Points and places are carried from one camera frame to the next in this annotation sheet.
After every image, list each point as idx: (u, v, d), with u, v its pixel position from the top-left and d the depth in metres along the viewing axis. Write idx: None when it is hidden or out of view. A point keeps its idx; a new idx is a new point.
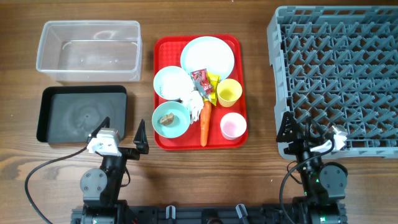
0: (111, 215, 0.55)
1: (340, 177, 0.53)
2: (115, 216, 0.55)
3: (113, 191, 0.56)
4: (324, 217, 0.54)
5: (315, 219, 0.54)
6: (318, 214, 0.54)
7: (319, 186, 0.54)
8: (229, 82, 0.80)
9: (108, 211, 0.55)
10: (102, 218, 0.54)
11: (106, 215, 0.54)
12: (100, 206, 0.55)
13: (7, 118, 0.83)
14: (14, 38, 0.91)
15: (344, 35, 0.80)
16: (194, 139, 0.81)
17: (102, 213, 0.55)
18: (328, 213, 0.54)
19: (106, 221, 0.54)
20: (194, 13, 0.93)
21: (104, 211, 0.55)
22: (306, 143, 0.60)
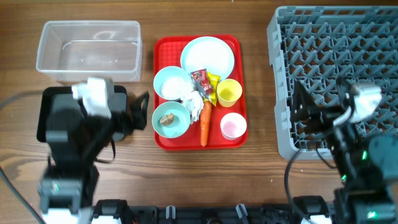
0: (77, 177, 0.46)
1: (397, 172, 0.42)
2: (84, 179, 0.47)
3: (82, 147, 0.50)
4: (375, 211, 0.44)
5: (359, 209, 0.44)
6: (365, 206, 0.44)
7: (367, 162, 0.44)
8: (229, 83, 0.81)
9: (74, 172, 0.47)
10: (67, 182, 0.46)
11: (71, 178, 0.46)
12: (67, 164, 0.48)
13: (7, 118, 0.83)
14: (15, 38, 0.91)
15: (344, 35, 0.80)
16: (195, 139, 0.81)
17: (66, 177, 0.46)
18: (379, 208, 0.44)
19: (71, 185, 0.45)
20: (194, 13, 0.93)
21: (70, 172, 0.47)
22: (323, 117, 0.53)
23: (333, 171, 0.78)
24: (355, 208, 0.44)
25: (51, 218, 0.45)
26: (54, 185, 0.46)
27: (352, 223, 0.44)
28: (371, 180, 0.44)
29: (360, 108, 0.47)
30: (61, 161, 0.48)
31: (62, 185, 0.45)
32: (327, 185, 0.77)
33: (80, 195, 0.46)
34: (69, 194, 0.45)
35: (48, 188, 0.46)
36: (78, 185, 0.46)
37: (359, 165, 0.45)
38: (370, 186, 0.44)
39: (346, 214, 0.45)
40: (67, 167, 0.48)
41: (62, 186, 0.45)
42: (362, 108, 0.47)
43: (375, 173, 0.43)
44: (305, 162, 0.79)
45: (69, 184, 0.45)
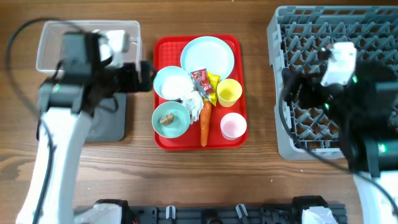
0: (77, 86, 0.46)
1: (388, 83, 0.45)
2: (84, 87, 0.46)
3: (101, 76, 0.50)
4: (385, 145, 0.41)
5: (369, 144, 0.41)
6: (375, 141, 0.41)
7: (357, 85, 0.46)
8: (229, 83, 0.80)
9: (72, 81, 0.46)
10: (67, 89, 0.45)
11: (69, 84, 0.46)
12: (69, 77, 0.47)
13: (7, 118, 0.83)
14: (14, 37, 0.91)
15: (344, 35, 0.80)
16: (195, 139, 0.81)
17: (66, 83, 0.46)
18: (387, 138, 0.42)
19: (71, 88, 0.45)
20: (194, 13, 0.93)
21: (66, 82, 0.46)
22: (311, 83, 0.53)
23: (333, 171, 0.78)
24: (363, 141, 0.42)
25: (48, 119, 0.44)
26: (65, 35, 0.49)
27: (362, 159, 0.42)
28: (368, 104, 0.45)
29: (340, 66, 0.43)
30: (69, 74, 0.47)
31: (66, 43, 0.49)
32: (327, 185, 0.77)
33: (90, 82, 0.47)
34: (72, 89, 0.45)
35: (71, 59, 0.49)
36: (85, 39, 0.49)
37: (351, 99, 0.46)
38: (371, 111, 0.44)
39: (355, 150, 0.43)
40: (71, 74, 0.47)
41: (75, 54, 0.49)
42: (344, 64, 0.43)
43: (370, 93, 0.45)
44: (305, 162, 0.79)
45: (73, 43, 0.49)
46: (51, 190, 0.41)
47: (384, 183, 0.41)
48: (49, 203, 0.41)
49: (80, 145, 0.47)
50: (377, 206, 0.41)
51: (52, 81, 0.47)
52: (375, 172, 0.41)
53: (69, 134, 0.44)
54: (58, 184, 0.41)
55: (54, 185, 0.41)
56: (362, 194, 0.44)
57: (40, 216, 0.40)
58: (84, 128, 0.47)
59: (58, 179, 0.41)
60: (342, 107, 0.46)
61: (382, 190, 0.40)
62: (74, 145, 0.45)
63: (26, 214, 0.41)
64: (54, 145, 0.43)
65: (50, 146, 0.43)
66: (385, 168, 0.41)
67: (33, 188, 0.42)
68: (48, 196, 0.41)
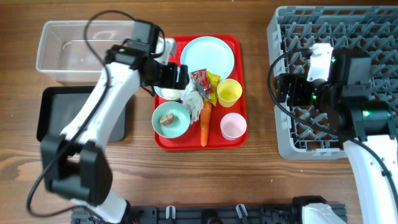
0: (135, 56, 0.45)
1: (359, 56, 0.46)
2: (141, 60, 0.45)
3: (153, 60, 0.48)
4: (369, 111, 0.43)
5: (352, 109, 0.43)
6: (360, 109, 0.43)
7: (337, 65, 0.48)
8: (229, 82, 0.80)
9: (133, 53, 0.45)
10: (125, 58, 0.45)
11: (130, 53, 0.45)
12: (134, 50, 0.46)
13: (7, 118, 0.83)
14: (15, 38, 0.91)
15: (344, 35, 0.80)
16: (195, 139, 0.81)
17: (130, 53, 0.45)
18: (374, 107, 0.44)
19: (129, 58, 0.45)
20: (194, 13, 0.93)
21: (130, 50, 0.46)
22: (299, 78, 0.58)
23: (333, 171, 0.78)
24: (349, 109, 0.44)
25: (111, 69, 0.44)
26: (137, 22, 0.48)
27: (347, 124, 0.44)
28: (344, 74, 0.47)
29: (320, 58, 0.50)
30: (132, 46, 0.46)
31: (136, 28, 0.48)
32: (327, 185, 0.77)
33: (148, 56, 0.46)
34: (131, 58, 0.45)
35: (135, 40, 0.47)
36: (149, 29, 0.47)
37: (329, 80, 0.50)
38: (350, 81, 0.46)
39: (341, 118, 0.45)
40: (135, 48, 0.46)
41: (140, 35, 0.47)
42: (322, 58, 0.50)
43: (346, 65, 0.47)
44: (305, 162, 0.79)
45: (141, 28, 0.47)
46: (97, 117, 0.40)
47: (370, 144, 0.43)
48: (91, 128, 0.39)
49: (125, 100, 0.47)
50: (367, 168, 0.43)
51: (115, 45, 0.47)
52: (360, 134, 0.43)
53: (124, 80, 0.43)
54: (104, 114, 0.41)
55: (102, 114, 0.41)
56: (351, 157, 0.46)
57: (84, 131, 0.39)
58: (134, 85, 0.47)
59: (106, 111, 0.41)
60: (326, 91, 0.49)
61: (370, 150, 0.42)
62: (125, 91, 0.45)
63: (69, 128, 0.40)
64: (111, 86, 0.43)
65: (107, 85, 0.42)
66: (369, 132, 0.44)
67: (81, 114, 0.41)
68: (94, 121, 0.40)
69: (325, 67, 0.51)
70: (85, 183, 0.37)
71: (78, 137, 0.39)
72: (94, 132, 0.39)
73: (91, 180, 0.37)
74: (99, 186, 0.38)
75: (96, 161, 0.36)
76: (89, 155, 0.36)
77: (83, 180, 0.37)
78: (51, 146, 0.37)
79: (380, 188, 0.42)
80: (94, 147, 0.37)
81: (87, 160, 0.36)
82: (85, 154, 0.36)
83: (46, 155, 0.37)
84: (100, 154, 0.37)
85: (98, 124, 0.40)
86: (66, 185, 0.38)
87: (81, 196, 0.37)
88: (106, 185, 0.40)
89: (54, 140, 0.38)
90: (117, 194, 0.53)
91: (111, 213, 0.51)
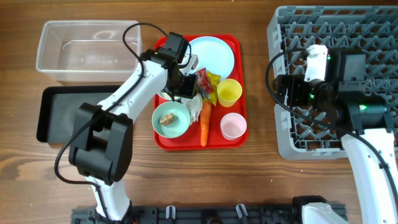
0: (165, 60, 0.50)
1: (355, 53, 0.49)
2: (170, 64, 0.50)
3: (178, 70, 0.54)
4: (365, 105, 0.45)
5: (350, 103, 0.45)
6: (357, 103, 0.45)
7: (333, 62, 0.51)
8: (229, 82, 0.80)
9: (165, 57, 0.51)
10: (157, 61, 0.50)
11: (161, 57, 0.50)
12: (165, 56, 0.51)
13: (7, 118, 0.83)
14: (14, 37, 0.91)
15: (344, 35, 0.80)
16: (195, 139, 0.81)
17: (161, 57, 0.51)
18: (370, 101, 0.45)
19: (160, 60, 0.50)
20: (194, 13, 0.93)
21: (163, 55, 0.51)
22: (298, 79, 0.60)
23: (333, 171, 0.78)
24: (346, 103, 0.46)
25: (147, 64, 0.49)
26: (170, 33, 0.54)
27: (346, 118, 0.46)
28: (339, 71, 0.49)
29: (313, 58, 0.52)
30: (163, 53, 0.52)
31: (168, 39, 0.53)
32: (327, 185, 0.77)
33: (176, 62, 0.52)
34: (161, 61, 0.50)
35: (166, 48, 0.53)
36: (180, 41, 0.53)
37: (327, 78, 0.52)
38: (345, 77, 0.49)
39: (339, 113, 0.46)
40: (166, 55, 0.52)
41: (171, 45, 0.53)
42: (315, 58, 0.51)
43: (341, 63, 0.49)
44: (305, 162, 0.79)
45: (173, 40, 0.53)
46: (131, 99, 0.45)
47: (367, 137, 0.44)
48: (125, 106, 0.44)
49: (152, 94, 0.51)
50: (364, 161, 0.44)
51: (148, 50, 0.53)
52: (358, 128, 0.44)
53: (155, 74, 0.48)
54: (136, 97, 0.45)
55: (134, 96, 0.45)
56: (349, 151, 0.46)
57: (117, 107, 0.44)
58: (161, 83, 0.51)
59: (138, 96, 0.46)
60: (323, 90, 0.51)
61: (367, 143, 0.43)
62: (154, 85, 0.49)
63: (104, 102, 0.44)
64: (144, 77, 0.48)
65: (142, 75, 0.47)
66: (365, 126, 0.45)
67: (116, 93, 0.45)
68: (127, 101, 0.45)
69: (320, 67, 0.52)
70: (110, 154, 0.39)
71: (111, 111, 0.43)
72: (126, 110, 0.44)
73: (117, 151, 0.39)
74: (122, 160, 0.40)
75: (126, 132, 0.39)
76: (121, 126, 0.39)
77: (108, 150, 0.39)
78: (86, 113, 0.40)
79: (378, 181, 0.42)
80: (126, 119, 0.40)
81: (118, 130, 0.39)
82: (117, 126, 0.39)
83: (81, 119, 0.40)
84: (130, 126, 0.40)
85: (130, 104, 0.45)
86: (91, 154, 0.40)
87: (103, 167, 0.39)
88: (125, 163, 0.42)
89: (90, 107, 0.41)
90: (124, 190, 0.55)
91: (117, 206, 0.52)
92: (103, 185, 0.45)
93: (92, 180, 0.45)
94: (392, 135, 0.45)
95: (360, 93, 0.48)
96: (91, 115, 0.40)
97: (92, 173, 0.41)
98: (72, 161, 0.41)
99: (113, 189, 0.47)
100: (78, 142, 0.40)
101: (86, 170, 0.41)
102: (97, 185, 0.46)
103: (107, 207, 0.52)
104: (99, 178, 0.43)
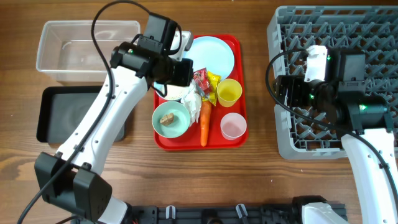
0: (145, 54, 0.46)
1: (354, 53, 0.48)
2: (153, 56, 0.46)
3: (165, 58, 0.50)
4: (365, 105, 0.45)
5: (350, 104, 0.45)
6: (357, 104, 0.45)
7: (333, 62, 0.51)
8: (229, 82, 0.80)
9: (143, 53, 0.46)
10: (137, 55, 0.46)
11: (140, 55, 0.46)
12: (144, 48, 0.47)
13: (7, 118, 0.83)
14: (14, 37, 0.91)
15: (344, 35, 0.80)
16: (195, 139, 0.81)
17: (141, 51, 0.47)
18: (370, 101, 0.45)
19: (140, 56, 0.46)
20: (194, 13, 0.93)
21: (142, 49, 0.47)
22: (298, 80, 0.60)
23: (333, 171, 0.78)
24: (346, 103, 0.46)
25: (117, 77, 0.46)
26: (152, 18, 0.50)
27: (346, 119, 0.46)
28: (339, 73, 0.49)
29: (315, 58, 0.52)
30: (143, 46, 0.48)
31: (150, 25, 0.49)
32: (327, 185, 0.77)
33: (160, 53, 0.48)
34: (142, 56, 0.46)
35: (147, 37, 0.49)
36: (165, 25, 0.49)
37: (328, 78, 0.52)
38: (346, 78, 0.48)
39: (339, 113, 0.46)
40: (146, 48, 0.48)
41: (153, 33, 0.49)
42: (316, 59, 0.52)
43: (342, 63, 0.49)
44: (305, 162, 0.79)
45: (155, 24, 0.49)
46: (96, 137, 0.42)
47: (367, 137, 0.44)
48: (89, 148, 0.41)
49: (129, 110, 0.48)
50: (364, 162, 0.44)
51: (124, 45, 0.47)
52: (358, 127, 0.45)
53: (128, 92, 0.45)
54: (104, 127, 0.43)
55: (101, 132, 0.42)
56: (349, 151, 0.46)
57: (79, 152, 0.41)
58: (141, 93, 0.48)
59: (104, 131, 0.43)
60: (323, 90, 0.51)
61: (367, 143, 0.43)
62: (128, 103, 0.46)
63: (66, 147, 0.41)
64: (113, 96, 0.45)
65: (110, 96, 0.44)
66: (365, 126, 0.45)
67: (79, 130, 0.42)
68: (92, 140, 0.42)
69: (319, 66, 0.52)
70: (81, 203, 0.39)
71: (73, 160, 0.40)
72: (91, 151, 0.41)
73: (86, 203, 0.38)
74: (94, 208, 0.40)
75: (89, 189, 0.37)
76: (83, 184, 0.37)
77: (78, 201, 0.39)
78: (48, 167, 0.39)
79: (378, 181, 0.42)
80: (89, 174, 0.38)
81: (81, 188, 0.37)
82: (78, 182, 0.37)
83: (43, 173, 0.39)
84: (93, 181, 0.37)
85: (96, 143, 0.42)
86: (64, 201, 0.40)
87: (78, 213, 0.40)
88: (104, 201, 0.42)
89: (50, 160, 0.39)
90: (115, 200, 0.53)
91: (111, 218, 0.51)
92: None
93: None
94: (392, 135, 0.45)
95: (360, 93, 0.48)
96: (52, 168, 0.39)
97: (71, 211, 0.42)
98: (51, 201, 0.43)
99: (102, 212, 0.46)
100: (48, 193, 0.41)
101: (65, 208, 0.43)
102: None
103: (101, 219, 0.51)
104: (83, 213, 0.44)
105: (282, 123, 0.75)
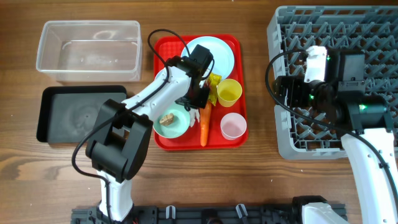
0: (189, 69, 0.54)
1: (354, 53, 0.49)
2: (194, 73, 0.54)
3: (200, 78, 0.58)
4: (365, 105, 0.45)
5: (351, 104, 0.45)
6: (357, 103, 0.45)
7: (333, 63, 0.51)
8: (229, 82, 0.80)
9: (190, 66, 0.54)
10: (183, 68, 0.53)
11: (186, 67, 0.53)
12: (190, 64, 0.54)
13: (7, 118, 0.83)
14: (14, 37, 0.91)
15: (344, 35, 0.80)
16: (195, 139, 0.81)
17: (186, 66, 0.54)
18: (370, 101, 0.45)
19: (185, 69, 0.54)
20: (194, 13, 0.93)
21: (188, 63, 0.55)
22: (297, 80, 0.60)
23: (333, 171, 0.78)
24: (346, 103, 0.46)
25: (173, 70, 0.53)
26: (198, 46, 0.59)
27: (346, 119, 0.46)
28: (339, 73, 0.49)
29: (315, 58, 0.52)
30: (188, 62, 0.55)
31: (195, 51, 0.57)
32: (327, 185, 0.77)
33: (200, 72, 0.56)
34: (187, 70, 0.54)
35: (193, 58, 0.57)
36: (208, 53, 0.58)
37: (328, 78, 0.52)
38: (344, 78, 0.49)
39: (339, 113, 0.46)
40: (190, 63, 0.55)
41: (198, 56, 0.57)
42: (318, 60, 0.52)
43: (341, 64, 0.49)
44: (305, 162, 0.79)
45: (201, 51, 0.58)
46: (153, 101, 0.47)
47: (367, 137, 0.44)
48: (148, 107, 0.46)
49: (172, 101, 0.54)
50: (364, 160, 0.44)
51: (175, 57, 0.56)
52: (358, 127, 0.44)
53: (180, 81, 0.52)
54: (158, 101, 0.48)
55: (157, 99, 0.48)
56: (349, 150, 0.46)
57: (140, 107, 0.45)
58: (184, 90, 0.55)
59: (160, 100, 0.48)
60: (323, 91, 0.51)
61: (367, 142, 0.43)
62: (176, 91, 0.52)
63: (128, 101, 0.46)
64: (168, 81, 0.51)
65: (166, 80, 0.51)
66: (365, 126, 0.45)
67: (140, 94, 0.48)
68: (150, 103, 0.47)
69: (319, 67, 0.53)
70: (128, 151, 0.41)
71: (134, 111, 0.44)
72: (148, 111, 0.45)
73: (134, 150, 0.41)
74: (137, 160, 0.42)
75: (145, 134, 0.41)
76: (142, 127, 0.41)
77: (125, 149, 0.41)
78: (111, 111, 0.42)
79: (378, 181, 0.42)
80: (147, 122, 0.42)
81: (138, 131, 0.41)
82: (136, 127, 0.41)
83: (104, 115, 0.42)
84: (150, 128, 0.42)
85: (153, 106, 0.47)
86: (109, 150, 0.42)
87: (117, 164, 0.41)
88: (137, 165, 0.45)
89: (114, 105, 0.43)
90: (127, 190, 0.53)
91: (120, 205, 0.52)
92: (114, 182, 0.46)
93: (103, 175, 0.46)
94: (392, 135, 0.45)
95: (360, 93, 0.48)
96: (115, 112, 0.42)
97: (106, 167, 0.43)
98: (89, 154, 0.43)
99: (121, 187, 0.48)
100: (98, 137, 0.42)
101: (99, 163, 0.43)
102: (107, 180, 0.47)
103: (111, 205, 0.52)
104: (112, 173, 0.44)
105: (282, 123, 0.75)
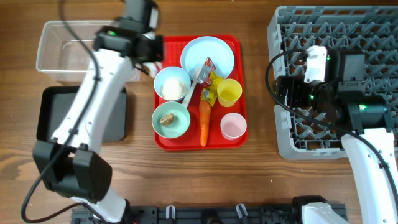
0: (127, 37, 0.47)
1: (354, 53, 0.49)
2: (134, 40, 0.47)
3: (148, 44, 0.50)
4: (365, 105, 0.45)
5: (351, 104, 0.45)
6: (357, 103, 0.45)
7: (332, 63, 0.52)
8: (229, 82, 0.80)
9: (125, 35, 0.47)
10: (117, 38, 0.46)
11: (121, 36, 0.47)
12: (124, 30, 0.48)
13: (7, 118, 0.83)
14: (14, 37, 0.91)
15: (344, 35, 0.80)
16: (194, 139, 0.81)
17: (120, 34, 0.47)
18: (370, 101, 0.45)
19: (122, 38, 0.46)
20: (194, 13, 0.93)
21: (122, 31, 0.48)
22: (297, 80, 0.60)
23: (333, 171, 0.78)
24: (346, 103, 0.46)
25: (100, 59, 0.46)
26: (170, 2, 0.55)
27: (346, 119, 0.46)
28: (339, 73, 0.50)
29: (315, 59, 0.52)
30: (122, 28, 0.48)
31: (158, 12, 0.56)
32: (327, 185, 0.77)
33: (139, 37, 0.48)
34: (122, 40, 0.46)
35: (126, 18, 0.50)
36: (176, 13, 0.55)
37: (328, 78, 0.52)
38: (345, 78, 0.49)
39: (339, 113, 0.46)
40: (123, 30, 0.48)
41: (132, 14, 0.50)
42: (318, 61, 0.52)
43: (341, 64, 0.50)
44: (305, 162, 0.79)
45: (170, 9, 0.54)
46: (89, 119, 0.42)
47: (367, 137, 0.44)
48: (82, 131, 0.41)
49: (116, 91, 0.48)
50: (364, 160, 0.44)
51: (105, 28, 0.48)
52: (357, 127, 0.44)
53: (114, 71, 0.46)
54: (94, 115, 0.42)
55: (92, 113, 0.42)
56: (349, 151, 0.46)
57: (74, 135, 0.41)
58: (126, 71, 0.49)
59: (94, 110, 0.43)
60: (323, 91, 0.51)
61: (367, 142, 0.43)
62: (117, 82, 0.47)
63: (60, 131, 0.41)
64: (99, 79, 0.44)
65: (96, 78, 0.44)
66: (365, 126, 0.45)
67: (70, 114, 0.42)
68: (84, 122, 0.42)
69: (319, 67, 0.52)
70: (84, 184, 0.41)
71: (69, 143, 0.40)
72: (85, 135, 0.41)
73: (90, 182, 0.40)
74: (96, 185, 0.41)
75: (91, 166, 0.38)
76: (83, 161, 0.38)
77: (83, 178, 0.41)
78: (45, 150, 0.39)
79: (378, 181, 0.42)
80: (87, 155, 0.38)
81: (81, 167, 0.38)
82: (78, 161, 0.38)
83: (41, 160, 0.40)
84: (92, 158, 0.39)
85: (89, 125, 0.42)
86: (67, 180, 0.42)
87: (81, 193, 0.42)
88: (104, 183, 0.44)
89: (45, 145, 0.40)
90: (115, 194, 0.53)
91: (111, 213, 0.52)
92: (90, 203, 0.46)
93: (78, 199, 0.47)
94: (392, 135, 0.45)
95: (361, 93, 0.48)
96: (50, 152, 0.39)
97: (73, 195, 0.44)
98: (50, 186, 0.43)
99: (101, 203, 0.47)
100: (48, 175, 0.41)
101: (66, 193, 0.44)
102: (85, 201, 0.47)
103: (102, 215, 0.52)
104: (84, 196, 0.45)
105: (282, 123, 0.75)
